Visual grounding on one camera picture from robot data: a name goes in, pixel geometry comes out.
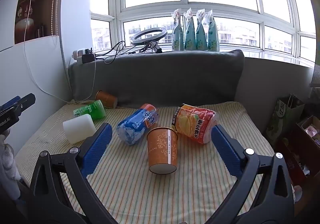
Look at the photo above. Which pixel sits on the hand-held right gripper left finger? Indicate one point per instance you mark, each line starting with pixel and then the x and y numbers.
pixel 99 144

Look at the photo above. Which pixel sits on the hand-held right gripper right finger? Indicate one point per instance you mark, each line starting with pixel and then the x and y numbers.
pixel 225 150

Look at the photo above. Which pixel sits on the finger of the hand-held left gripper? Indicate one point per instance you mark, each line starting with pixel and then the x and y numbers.
pixel 23 103

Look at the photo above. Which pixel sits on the orange patterned paper cup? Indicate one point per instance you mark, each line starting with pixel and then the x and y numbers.
pixel 163 150

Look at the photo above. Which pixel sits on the white plastic cup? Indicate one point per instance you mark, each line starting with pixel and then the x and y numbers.
pixel 78 127

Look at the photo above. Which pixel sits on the plain orange paper cup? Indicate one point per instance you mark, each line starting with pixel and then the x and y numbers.
pixel 107 98

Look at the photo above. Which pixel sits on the white panel board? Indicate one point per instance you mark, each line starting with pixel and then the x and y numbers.
pixel 32 83

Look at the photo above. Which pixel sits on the green bottle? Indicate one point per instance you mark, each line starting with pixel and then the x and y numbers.
pixel 91 110

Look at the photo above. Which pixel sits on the orange snack can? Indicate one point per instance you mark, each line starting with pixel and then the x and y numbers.
pixel 196 121

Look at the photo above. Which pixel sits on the blue snack can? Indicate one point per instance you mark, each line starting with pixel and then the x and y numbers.
pixel 136 125

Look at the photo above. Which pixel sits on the striped blanket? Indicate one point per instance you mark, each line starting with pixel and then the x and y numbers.
pixel 140 194

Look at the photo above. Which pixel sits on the green paper bag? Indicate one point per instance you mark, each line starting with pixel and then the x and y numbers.
pixel 283 116

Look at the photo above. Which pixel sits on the white power strip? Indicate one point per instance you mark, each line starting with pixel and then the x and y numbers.
pixel 78 56

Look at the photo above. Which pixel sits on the brown cardboard box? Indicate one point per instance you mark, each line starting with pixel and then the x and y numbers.
pixel 303 148

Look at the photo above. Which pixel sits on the black power adapter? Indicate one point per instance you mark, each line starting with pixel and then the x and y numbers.
pixel 88 58

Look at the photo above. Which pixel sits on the red ceramic vase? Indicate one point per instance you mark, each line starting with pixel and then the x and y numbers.
pixel 23 20

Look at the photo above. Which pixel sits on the grey cushion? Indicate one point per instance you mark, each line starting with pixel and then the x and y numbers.
pixel 162 76

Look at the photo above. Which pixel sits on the wooden shelf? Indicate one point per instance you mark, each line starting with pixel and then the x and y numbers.
pixel 37 1

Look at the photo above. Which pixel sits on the teal refill pouch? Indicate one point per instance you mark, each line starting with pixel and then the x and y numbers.
pixel 201 35
pixel 177 35
pixel 190 35
pixel 213 35

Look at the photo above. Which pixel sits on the white window frame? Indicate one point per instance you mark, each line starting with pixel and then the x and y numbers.
pixel 186 4

